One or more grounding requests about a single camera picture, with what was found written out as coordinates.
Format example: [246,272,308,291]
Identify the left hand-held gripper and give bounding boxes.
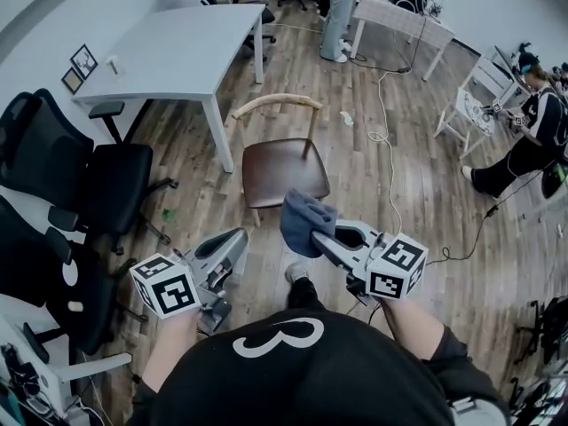
[130,227,249,335]

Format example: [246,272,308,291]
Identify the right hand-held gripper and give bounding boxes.
[310,220,430,306]

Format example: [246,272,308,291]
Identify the blue-grey wiping cloth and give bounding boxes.
[280,187,339,259]

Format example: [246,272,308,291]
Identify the wooden chair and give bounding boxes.
[230,93,332,228]

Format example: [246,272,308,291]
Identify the person's left forearm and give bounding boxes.
[141,312,209,392]

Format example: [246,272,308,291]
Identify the person's right forearm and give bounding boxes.
[381,297,445,363]

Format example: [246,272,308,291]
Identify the person's black trousers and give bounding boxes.
[286,277,329,312]

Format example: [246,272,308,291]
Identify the person's black shirt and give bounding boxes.
[128,306,511,426]

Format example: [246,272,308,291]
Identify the white stool patterned top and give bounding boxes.
[433,87,496,159]

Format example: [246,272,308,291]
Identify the white table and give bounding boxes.
[70,3,267,173]

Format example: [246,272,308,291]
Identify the black wheeled equipment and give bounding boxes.
[514,297,568,367]

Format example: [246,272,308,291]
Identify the checked-cloth table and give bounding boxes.
[350,0,457,83]

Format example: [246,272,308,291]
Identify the white cable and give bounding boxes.
[367,69,405,239]

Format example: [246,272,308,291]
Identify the black cable with adapter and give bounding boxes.
[425,166,560,265]

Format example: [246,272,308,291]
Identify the white desk frame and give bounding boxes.
[0,317,133,426]

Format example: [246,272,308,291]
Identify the brown picture frame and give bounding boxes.
[60,67,84,95]

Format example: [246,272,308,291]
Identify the deer picture frame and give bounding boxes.
[69,43,99,81]

